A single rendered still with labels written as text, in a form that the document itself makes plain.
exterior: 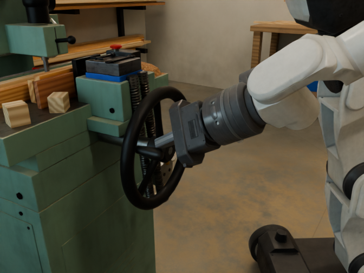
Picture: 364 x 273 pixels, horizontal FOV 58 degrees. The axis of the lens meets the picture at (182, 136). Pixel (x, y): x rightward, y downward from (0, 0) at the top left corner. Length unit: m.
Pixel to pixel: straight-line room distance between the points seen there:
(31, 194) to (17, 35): 0.40
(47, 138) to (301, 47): 0.52
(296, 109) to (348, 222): 0.72
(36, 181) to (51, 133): 0.10
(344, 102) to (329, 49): 0.50
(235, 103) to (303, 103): 0.10
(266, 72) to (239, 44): 3.67
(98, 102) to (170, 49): 3.89
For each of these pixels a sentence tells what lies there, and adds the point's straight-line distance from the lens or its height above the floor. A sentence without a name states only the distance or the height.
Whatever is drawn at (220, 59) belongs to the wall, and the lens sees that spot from 4.28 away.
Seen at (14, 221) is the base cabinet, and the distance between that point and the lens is 0.88.
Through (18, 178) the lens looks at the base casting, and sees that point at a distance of 0.78.
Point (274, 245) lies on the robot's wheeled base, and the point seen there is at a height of 0.21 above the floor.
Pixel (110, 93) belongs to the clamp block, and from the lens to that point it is 0.77.
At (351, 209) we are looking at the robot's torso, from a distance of 1.13.
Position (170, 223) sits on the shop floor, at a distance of 1.84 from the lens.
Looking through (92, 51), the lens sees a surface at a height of 0.60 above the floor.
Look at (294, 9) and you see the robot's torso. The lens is 0.95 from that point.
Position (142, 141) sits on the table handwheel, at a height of 0.82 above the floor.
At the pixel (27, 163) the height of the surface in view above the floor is 0.81.
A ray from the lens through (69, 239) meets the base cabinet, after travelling 0.89.
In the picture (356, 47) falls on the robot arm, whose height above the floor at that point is 1.08.
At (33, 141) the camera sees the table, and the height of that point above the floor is 0.87.
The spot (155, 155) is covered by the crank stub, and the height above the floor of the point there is 0.86.
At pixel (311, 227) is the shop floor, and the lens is 1.95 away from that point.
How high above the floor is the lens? 1.14
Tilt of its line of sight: 24 degrees down
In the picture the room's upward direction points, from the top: straight up
